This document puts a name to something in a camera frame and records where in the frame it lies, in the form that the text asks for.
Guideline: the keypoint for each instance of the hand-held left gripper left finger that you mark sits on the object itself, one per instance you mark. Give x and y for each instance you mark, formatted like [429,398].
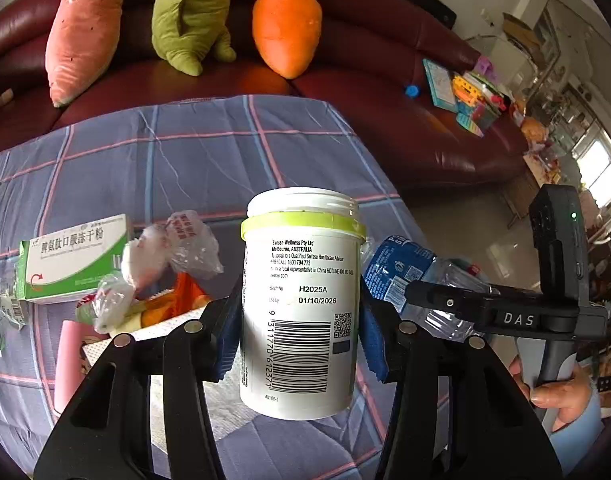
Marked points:
[229,340]

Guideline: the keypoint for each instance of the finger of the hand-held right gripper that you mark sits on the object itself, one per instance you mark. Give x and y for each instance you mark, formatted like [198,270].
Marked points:
[448,301]

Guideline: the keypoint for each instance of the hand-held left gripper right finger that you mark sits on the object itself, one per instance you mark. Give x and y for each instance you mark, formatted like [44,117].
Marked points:
[373,345]

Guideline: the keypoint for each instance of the clear plastic bottle blue label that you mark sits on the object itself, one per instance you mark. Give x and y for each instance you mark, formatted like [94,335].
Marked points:
[393,265]

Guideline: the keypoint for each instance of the white supplement jar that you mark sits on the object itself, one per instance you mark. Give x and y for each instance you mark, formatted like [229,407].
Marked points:
[300,270]

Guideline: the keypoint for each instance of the clear plastic bag red print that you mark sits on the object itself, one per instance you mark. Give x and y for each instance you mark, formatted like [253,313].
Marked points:
[185,240]

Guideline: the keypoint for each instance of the person's right hand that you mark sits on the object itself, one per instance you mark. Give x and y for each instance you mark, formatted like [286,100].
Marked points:
[565,397]

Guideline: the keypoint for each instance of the orange snack packet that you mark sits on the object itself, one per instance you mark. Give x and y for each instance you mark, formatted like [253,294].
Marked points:
[185,292]

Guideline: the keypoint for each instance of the pink cylinder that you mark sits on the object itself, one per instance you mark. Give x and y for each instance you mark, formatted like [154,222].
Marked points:
[70,360]

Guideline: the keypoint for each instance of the rainbow pop toy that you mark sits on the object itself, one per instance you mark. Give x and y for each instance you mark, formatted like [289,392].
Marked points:
[469,125]

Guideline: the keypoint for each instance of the green white medicine box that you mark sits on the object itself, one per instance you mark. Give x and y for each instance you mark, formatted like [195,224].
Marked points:
[70,260]

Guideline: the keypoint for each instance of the blue checked blanket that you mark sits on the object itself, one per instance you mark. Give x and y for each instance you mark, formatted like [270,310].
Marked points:
[185,160]

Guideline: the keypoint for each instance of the yellow toy block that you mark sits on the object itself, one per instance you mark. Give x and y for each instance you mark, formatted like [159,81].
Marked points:
[464,89]

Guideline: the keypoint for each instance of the teal picture book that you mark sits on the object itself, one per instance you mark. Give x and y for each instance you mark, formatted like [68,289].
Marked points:
[439,85]

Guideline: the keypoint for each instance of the small clear wrapper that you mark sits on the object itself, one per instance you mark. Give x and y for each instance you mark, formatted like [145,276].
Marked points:
[10,310]

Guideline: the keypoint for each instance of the cardboard box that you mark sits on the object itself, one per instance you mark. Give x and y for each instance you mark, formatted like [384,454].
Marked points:
[520,32]

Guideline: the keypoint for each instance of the dark red leather sofa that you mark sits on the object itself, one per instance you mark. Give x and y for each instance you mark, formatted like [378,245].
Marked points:
[365,85]

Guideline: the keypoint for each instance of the orange carrot plush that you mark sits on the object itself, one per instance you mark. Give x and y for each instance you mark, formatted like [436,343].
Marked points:
[285,25]

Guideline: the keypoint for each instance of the green dinosaur plush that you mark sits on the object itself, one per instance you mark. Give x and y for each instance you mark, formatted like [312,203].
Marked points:
[190,10]

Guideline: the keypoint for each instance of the pink carrot plush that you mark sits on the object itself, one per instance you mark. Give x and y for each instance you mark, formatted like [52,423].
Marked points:
[85,25]

